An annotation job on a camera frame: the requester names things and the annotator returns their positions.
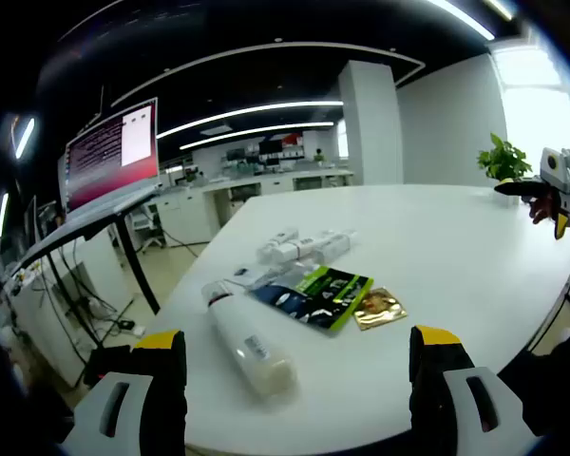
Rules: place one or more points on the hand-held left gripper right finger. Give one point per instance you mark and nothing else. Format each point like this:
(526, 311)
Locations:
(432, 380)

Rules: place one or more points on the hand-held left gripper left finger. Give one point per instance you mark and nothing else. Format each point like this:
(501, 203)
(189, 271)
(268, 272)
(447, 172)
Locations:
(166, 389)

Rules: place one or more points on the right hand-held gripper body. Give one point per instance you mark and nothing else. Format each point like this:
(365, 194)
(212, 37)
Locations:
(556, 166)

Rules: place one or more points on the large white skincare bottle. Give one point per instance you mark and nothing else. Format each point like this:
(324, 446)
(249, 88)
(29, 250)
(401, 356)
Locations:
(247, 342)

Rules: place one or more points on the person's right hand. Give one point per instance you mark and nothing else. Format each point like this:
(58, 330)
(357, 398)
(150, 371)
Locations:
(544, 206)

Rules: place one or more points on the potted green plant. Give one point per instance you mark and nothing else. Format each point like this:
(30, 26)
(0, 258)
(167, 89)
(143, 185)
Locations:
(503, 159)

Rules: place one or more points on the gold sachet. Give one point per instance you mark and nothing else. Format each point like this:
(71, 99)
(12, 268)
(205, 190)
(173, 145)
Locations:
(380, 309)

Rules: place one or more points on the operator in dark shirt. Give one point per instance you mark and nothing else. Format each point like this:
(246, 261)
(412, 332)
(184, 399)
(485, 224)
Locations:
(551, 380)

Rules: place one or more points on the green black sachet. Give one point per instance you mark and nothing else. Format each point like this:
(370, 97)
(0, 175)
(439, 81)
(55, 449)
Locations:
(335, 294)

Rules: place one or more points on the white cabinet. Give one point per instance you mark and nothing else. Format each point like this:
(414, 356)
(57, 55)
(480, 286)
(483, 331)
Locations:
(52, 309)

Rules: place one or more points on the white office chair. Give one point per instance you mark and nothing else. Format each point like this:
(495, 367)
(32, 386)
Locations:
(147, 228)

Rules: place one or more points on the ceiling light strip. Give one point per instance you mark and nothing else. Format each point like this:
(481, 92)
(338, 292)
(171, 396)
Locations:
(256, 133)
(465, 19)
(247, 113)

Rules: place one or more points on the grey standing desk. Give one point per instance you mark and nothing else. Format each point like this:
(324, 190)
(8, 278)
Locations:
(57, 240)

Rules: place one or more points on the white office counter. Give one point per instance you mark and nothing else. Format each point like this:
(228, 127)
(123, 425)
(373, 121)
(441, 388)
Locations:
(313, 180)

